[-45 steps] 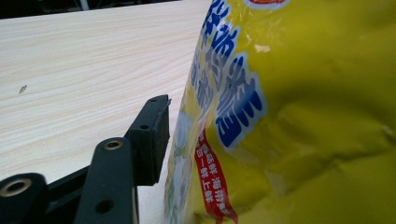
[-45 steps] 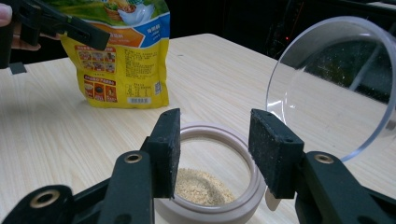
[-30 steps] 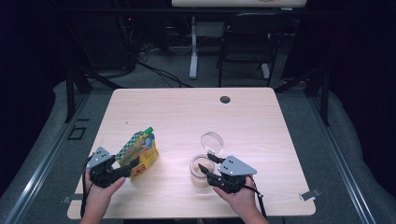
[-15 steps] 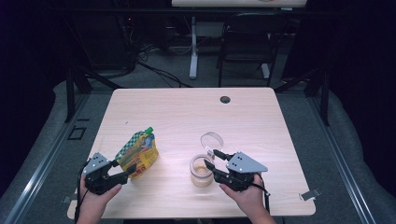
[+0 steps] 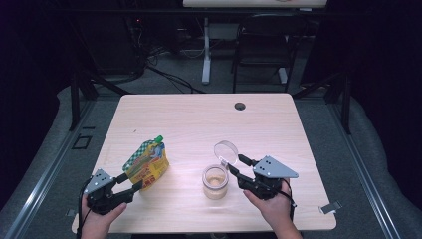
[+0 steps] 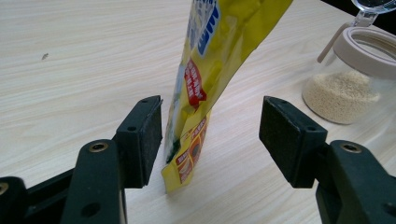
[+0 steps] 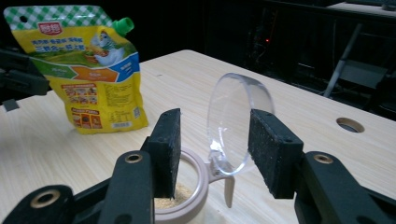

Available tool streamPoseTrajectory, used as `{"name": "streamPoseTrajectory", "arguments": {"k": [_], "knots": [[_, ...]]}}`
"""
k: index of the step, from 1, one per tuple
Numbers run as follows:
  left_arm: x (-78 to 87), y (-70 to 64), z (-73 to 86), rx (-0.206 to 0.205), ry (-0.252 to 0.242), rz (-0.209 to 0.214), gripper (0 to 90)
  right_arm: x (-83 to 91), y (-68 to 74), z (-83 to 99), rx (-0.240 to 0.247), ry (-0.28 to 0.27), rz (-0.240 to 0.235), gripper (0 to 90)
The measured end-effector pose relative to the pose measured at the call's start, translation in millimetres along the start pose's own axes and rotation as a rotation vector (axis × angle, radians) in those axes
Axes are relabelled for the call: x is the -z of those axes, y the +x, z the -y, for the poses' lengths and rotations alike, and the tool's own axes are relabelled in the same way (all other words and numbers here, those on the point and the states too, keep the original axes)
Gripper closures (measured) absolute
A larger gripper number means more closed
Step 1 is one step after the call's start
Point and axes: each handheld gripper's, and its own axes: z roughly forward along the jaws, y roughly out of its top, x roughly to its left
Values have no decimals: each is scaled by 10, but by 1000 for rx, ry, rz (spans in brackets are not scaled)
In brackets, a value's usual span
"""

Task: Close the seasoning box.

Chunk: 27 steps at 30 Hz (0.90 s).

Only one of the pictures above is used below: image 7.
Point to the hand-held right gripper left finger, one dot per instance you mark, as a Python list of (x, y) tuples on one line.
[(166, 149)]

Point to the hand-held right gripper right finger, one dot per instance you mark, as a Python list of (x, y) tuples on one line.
[(274, 155)]

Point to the glass jar with beige collar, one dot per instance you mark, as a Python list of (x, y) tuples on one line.
[(199, 186)]

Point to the yellow seasoning pouch green cap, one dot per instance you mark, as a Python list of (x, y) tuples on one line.
[(102, 102)]

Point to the grey metal table clip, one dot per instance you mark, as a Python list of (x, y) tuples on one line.
[(11, 105)]

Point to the beige seasoning powder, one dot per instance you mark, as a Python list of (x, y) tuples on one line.
[(183, 194)]

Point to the white desk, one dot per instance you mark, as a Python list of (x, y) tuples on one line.
[(342, 62)]

